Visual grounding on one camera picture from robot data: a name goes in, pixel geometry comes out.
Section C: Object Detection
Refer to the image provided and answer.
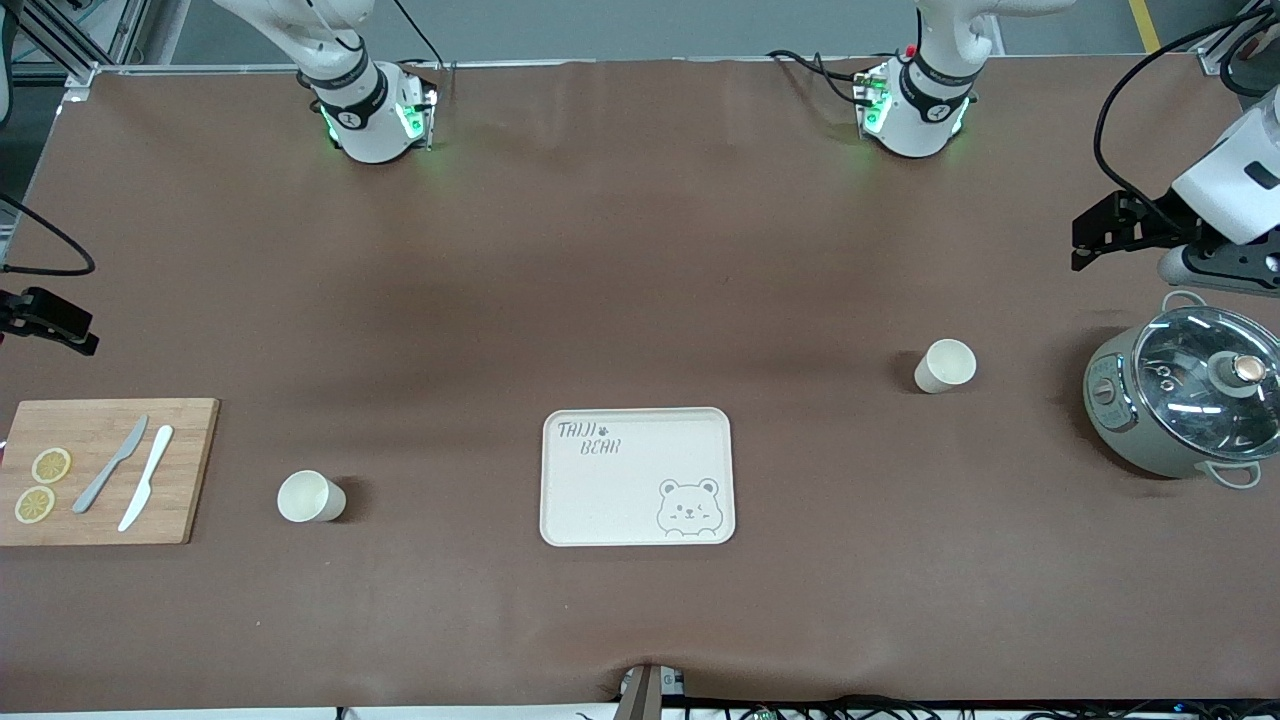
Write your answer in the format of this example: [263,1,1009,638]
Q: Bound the white plastic cup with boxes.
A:
[914,338,978,395]
[277,469,348,524]

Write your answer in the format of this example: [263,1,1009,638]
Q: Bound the glass pot lid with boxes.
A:
[1133,306,1280,461]

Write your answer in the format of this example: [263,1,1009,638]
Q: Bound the white plastic knife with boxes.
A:
[117,425,175,533]

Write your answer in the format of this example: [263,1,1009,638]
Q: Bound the grey plastic knife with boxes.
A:
[72,415,150,515]

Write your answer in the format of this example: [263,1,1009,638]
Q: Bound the grey-green electric cooking pot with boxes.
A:
[1083,290,1280,491]

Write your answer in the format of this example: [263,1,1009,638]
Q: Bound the bamboo cutting board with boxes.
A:
[0,397,221,547]

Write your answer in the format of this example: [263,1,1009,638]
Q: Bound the cream bear print tray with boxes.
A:
[539,406,737,548]

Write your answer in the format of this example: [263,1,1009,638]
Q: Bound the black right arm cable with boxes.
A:
[0,193,97,277]

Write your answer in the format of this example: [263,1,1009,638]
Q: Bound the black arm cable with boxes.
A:
[1094,8,1280,217]
[0,193,97,277]

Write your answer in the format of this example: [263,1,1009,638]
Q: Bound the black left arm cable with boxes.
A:
[1094,8,1280,217]

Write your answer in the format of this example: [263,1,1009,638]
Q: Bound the aluminium frame profile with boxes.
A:
[1195,40,1261,79]
[0,0,151,101]

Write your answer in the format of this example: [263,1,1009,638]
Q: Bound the black base cable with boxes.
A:
[767,48,871,106]
[392,0,446,71]

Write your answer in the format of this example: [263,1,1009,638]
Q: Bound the metal table edge bracket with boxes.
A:
[615,663,688,720]

